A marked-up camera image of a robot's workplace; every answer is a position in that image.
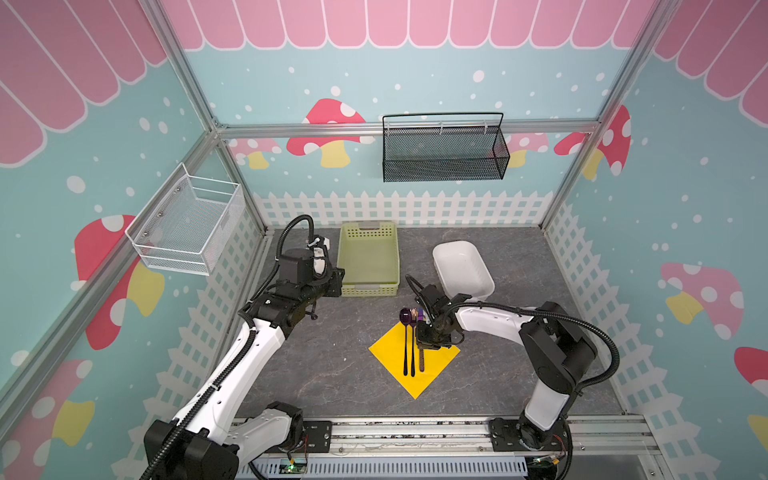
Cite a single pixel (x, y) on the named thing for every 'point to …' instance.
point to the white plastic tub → (462, 270)
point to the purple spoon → (405, 318)
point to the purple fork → (413, 316)
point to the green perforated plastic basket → (368, 254)
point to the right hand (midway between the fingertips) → (415, 344)
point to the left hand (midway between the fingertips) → (340, 276)
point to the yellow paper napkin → (389, 349)
